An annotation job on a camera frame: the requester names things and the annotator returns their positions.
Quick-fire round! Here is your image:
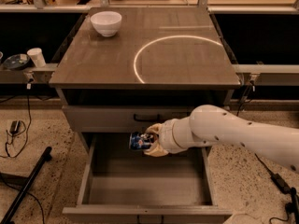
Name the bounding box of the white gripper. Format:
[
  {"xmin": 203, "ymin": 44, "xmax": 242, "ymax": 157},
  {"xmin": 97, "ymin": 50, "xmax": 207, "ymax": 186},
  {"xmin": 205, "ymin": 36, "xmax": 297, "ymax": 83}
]
[{"xmin": 144, "ymin": 119, "xmax": 185, "ymax": 157}]

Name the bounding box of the blue pepsi can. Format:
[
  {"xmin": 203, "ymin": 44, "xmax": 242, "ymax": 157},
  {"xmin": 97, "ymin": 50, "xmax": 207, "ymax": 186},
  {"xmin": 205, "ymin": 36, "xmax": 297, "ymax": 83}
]
[{"xmin": 129, "ymin": 132, "xmax": 154, "ymax": 150}]

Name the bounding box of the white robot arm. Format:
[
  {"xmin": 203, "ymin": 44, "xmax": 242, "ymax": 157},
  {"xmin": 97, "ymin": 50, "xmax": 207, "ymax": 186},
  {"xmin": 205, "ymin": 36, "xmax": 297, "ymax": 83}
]
[{"xmin": 145, "ymin": 105, "xmax": 299, "ymax": 173}]

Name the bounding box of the open middle drawer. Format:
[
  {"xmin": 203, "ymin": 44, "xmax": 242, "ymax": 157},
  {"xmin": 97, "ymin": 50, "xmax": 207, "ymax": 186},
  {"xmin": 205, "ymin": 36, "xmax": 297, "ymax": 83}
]
[{"xmin": 63, "ymin": 133, "xmax": 232, "ymax": 224}]

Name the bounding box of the grey drawer cabinet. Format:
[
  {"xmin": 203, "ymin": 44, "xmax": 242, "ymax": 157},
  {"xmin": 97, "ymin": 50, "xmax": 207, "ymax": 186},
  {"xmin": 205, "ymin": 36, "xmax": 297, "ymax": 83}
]
[{"xmin": 49, "ymin": 6, "xmax": 242, "ymax": 224}]

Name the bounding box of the closed top drawer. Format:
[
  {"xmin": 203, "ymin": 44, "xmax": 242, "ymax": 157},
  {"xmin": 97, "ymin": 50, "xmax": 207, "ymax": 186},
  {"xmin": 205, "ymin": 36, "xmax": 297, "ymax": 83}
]
[{"xmin": 61, "ymin": 105, "xmax": 231, "ymax": 133}]

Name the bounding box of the black tripod leg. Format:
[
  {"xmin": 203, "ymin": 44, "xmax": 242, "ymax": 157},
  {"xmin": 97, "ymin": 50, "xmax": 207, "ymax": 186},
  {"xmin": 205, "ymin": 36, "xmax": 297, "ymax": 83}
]
[{"xmin": 1, "ymin": 147, "xmax": 52, "ymax": 224}]

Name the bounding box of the white ceramic bowl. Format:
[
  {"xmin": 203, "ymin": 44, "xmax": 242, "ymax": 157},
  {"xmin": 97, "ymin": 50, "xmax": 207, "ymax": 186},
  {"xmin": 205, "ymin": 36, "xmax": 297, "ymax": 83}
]
[{"xmin": 91, "ymin": 11, "xmax": 122, "ymax": 37}]

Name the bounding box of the black right power adapter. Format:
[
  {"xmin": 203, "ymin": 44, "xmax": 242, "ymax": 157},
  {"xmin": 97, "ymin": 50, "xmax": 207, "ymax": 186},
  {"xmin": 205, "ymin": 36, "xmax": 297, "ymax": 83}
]
[{"xmin": 271, "ymin": 174, "xmax": 291, "ymax": 194}]

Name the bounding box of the black power adapter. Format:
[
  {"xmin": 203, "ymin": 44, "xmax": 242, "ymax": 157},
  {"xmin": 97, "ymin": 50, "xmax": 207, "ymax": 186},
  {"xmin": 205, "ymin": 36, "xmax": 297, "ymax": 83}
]
[
  {"xmin": 271, "ymin": 174, "xmax": 291, "ymax": 194},
  {"xmin": 9, "ymin": 120, "xmax": 20, "ymax": 134}
]

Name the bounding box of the grey right side shelf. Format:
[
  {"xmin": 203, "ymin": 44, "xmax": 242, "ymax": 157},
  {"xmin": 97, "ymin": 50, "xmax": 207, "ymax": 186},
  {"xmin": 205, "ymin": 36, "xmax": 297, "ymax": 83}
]
[{"xmin": 233, "ymin": 64, "xmax": 299, "ymax": 86}]

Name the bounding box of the grey shelf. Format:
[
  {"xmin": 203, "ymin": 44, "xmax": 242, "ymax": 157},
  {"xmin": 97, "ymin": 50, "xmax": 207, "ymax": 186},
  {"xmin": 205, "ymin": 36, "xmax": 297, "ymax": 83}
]
[
  {"xmin": 233, "ymin": 64, "xmax": 299, "ymax": 86},
  {"xmin": 0, "ymin": 63, "xmax": 58, "ymax": 84}
]

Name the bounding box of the grey left side shelf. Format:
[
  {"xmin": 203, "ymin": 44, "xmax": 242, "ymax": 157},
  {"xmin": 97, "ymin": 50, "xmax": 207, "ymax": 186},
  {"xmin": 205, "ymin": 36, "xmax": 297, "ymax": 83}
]
[{"xmin": 0, "ymin": 63, "xmax": 58, "ymax": 84}]

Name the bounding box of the black left power adapter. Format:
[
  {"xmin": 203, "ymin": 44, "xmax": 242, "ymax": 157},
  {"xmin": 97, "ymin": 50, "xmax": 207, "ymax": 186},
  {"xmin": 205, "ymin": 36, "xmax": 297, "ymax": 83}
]
[{"xmin": 9, "ymin": 120, "xmax": 20, "ymax": 134}]

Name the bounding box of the white paper cup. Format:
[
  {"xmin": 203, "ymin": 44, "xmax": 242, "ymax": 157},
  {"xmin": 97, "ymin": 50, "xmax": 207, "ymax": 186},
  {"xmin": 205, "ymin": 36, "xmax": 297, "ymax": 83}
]
[{"xmin": 27, "ymin": 48, "xmax": 46, "ymax": 67}]

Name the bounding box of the dark blue plate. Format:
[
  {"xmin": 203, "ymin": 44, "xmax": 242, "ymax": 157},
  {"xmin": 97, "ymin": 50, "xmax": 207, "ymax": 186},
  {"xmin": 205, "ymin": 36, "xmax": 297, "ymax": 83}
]
[{"xmin": 3, "ymin": 53, "xmax": 30, "ymax": 70}]

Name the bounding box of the black drawer handle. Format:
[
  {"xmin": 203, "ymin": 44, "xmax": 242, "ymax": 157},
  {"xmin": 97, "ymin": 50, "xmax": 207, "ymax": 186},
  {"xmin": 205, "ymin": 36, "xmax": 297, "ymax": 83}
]
[{"xmin": 133, "ymin": 114, "xmax": 160, "ymax": 122}]

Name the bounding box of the black right floor cable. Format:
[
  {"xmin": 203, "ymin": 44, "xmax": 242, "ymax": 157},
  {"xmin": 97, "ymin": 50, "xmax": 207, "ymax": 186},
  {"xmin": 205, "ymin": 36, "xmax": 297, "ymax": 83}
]
[{"xmin": 235, "ymin": 84, "xmax": 275, "ymax": 175}]

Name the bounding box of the black floor cable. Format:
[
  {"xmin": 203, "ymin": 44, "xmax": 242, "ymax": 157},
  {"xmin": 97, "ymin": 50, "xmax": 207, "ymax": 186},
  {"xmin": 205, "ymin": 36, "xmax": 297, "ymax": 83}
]
[
  {"xmin": 235, "ymin": 84, "xmax": 275, "ymax": 175},
  {"xmin": 0, "ymin": 83, "xmax": 33, "ymax": 160}
]

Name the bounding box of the black left floor cable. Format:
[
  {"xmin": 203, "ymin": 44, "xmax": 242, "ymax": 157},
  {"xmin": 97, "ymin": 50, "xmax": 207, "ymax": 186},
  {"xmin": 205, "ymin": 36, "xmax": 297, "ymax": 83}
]
[{"xmin": 0, "ymin": 83, "xmax": 33, "ymax": 160}]

